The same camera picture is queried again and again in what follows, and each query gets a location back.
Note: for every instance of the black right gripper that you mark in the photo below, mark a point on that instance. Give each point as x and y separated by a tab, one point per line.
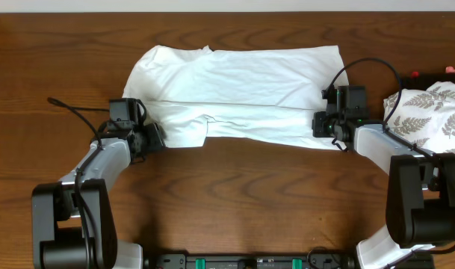
319	118

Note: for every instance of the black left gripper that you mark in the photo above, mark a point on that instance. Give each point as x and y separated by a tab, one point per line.
155	137

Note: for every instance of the white printed t-shirt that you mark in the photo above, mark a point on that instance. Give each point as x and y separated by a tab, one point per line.
265	95

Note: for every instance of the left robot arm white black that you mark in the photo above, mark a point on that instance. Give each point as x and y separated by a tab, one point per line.
72	221

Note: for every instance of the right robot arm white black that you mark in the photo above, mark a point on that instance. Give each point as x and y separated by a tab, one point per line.
420	207

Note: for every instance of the black garment with red details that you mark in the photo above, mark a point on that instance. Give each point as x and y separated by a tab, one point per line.
424	80

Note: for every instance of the white fern pattern cloth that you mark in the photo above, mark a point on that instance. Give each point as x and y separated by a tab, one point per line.
424	117

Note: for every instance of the black mounting rail with clamps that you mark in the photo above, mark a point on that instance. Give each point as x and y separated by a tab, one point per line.
315	259

